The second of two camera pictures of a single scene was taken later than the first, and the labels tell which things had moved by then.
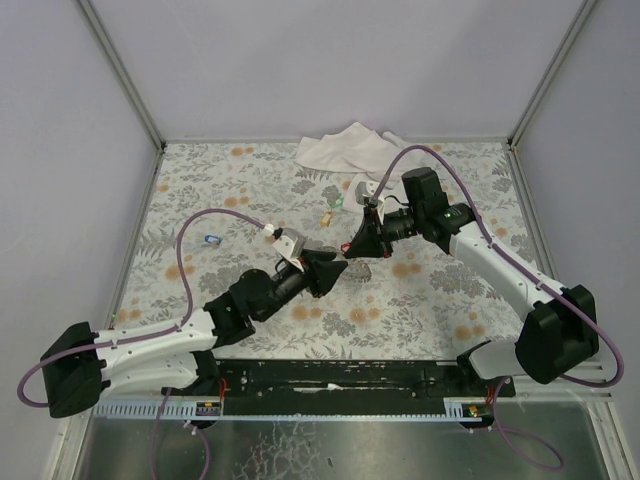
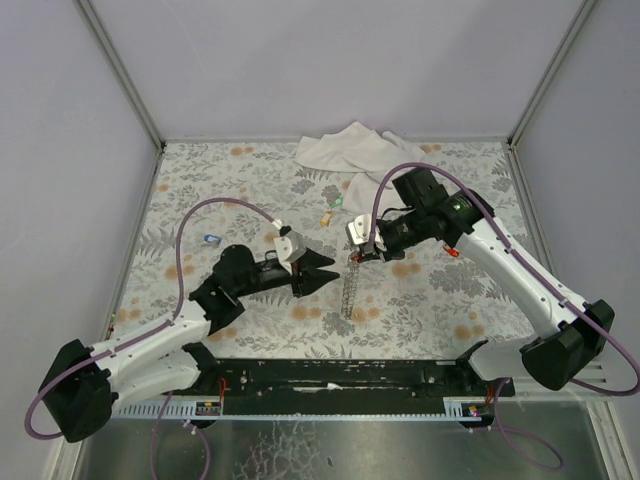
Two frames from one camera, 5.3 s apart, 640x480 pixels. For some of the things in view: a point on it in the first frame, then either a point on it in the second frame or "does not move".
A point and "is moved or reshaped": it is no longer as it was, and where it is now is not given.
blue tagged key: (212, 240) does not move
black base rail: (345, 382) does not move
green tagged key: (339, 202) does not move
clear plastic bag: (358, 271) is moved or reshaped
